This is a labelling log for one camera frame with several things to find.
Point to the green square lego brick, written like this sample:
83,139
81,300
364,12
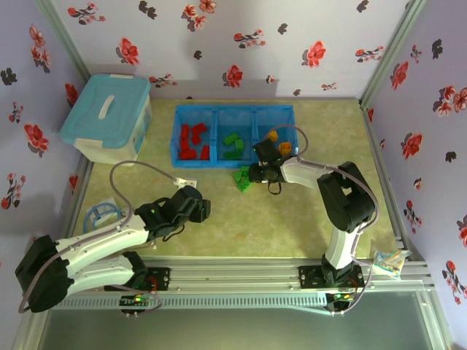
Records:
230,139
244,172

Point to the green long lego brick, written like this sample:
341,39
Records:
232,155
243,185

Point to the small yellow lego brick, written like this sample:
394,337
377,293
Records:
273,136

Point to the green curved lego brick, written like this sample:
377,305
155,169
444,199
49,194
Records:
239,145

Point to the red long lego brick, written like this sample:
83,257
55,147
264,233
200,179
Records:
188,151

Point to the red square lego brick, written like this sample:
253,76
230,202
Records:
205,153

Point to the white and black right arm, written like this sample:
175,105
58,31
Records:
343,204

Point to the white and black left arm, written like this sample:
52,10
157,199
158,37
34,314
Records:
102,237

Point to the blue plastic sorting bin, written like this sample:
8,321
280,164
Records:
233,120
292,116
193,114

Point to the circuit board with green light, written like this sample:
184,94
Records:
135,300
341,299

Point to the storage box with blue lid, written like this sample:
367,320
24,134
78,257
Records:
84,120

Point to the clear bag of colourful items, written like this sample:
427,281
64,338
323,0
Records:
388,264

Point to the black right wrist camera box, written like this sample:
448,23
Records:
266,150

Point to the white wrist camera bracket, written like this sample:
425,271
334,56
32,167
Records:
187,181

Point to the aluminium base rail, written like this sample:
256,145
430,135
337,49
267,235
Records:
233,277

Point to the aluminium side rail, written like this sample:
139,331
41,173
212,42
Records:
386,182
78,204

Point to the aluminium frame corner post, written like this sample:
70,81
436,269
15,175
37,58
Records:
394,47
62,33

